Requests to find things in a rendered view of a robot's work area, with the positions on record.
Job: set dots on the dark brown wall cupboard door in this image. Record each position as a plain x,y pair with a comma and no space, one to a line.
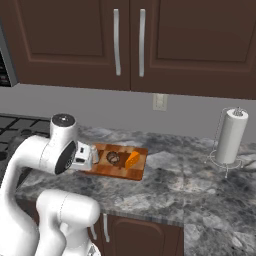
200,43
66,40

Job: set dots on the dark brown round condiment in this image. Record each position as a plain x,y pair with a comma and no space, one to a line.
113,158

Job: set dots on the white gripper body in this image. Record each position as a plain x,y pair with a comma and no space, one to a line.
94,155

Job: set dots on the beige wall socket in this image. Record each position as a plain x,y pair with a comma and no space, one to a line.
160,102

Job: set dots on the white paper towel roll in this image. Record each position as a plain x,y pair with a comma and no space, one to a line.
231,138

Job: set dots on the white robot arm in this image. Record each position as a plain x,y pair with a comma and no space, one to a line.
30,156

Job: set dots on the black hob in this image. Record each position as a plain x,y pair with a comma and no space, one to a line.
20,125

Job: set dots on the wooden cutting board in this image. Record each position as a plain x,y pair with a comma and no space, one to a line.
133,173

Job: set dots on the orange cheese wedge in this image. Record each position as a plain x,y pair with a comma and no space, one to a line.
132,160

